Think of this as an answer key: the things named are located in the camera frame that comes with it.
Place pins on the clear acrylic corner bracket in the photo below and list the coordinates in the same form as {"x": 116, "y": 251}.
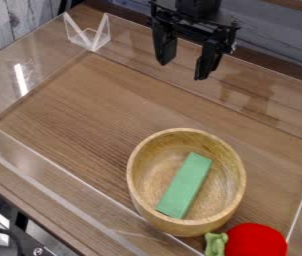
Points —
{"x": 89, "y": 38}

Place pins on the green rectangular block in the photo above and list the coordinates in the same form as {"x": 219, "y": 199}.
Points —
{"x": 184, "y": 186}

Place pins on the small green toy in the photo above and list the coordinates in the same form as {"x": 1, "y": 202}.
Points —
{"x": 215, "y": 244}

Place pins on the brown wooden bowl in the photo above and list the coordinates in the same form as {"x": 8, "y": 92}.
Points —
{"x": 152, "y": 164}

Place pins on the red plush ball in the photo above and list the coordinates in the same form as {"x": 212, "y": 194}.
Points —
{"x": 252, "y": 239}

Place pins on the black table frame bracket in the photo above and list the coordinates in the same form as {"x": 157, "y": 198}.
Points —
{"x": 16, "y": 242}

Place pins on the clear acrylic tray wall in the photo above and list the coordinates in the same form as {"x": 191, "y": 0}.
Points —
{"x": 95, "y": 225}

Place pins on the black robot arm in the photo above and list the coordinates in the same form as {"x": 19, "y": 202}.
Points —
{"x": 195, "y": 20}

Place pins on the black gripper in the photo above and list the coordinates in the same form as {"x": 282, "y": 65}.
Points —
{"x": 196, "y": 20}

